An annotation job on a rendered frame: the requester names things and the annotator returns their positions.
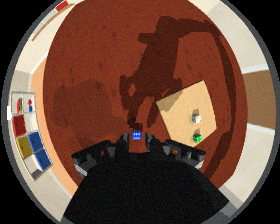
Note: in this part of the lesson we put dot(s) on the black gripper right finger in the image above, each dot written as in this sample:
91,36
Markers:
195,157

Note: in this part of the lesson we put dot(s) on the green die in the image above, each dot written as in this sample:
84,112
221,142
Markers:
197,138

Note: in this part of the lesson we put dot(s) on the tan square mat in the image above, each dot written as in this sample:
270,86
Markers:
177,111

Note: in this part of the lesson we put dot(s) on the white die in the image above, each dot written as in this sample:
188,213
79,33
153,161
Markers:
196,118

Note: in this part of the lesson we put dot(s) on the blue die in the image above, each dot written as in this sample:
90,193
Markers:
136,134

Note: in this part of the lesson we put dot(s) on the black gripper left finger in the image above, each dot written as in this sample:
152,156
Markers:
91,156

